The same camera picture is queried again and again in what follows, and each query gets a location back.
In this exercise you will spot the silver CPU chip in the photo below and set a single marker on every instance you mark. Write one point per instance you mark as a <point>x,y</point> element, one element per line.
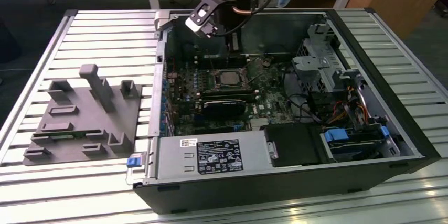
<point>229,77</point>

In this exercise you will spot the thin metal locking lever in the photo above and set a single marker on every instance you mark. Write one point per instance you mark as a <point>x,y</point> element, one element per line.
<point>253,76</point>

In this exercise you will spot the CPU socket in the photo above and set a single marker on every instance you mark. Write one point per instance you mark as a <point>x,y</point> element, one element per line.
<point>213,85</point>

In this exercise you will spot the black installed RAM stick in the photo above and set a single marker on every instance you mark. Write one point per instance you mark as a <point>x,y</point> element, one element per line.
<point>229,98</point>

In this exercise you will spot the metal drive cage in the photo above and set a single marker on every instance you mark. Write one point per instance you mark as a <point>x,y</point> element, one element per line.
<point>315,64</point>

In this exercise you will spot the black graphics card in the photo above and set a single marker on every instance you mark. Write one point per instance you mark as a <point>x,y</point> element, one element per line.
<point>224,108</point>

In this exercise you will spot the green motherboard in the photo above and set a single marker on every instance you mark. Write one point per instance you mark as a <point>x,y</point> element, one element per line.
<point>269,103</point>

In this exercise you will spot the black plastic shroud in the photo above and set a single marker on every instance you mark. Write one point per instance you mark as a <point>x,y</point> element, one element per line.
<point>297,142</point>

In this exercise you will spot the grey power supply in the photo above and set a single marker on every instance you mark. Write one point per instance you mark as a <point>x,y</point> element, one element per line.
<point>175,155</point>

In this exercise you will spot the grey parts rack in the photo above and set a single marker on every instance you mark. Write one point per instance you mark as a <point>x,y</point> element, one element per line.
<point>87,119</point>

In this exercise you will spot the blue disk carrier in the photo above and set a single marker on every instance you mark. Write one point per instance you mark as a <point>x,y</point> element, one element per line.
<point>336,135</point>

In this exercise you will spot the blue case latch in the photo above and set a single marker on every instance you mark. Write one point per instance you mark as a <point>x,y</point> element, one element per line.
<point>135,161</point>

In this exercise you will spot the blue plastic clip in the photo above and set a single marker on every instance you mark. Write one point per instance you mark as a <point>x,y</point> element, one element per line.
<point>384,132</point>

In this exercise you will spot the green RAM stick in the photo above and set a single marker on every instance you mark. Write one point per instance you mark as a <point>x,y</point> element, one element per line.
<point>63,136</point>

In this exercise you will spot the black PC case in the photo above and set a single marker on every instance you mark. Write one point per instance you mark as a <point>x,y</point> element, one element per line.
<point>244,195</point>

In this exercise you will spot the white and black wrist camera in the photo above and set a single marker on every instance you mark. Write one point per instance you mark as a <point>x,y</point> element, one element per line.
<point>201,16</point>

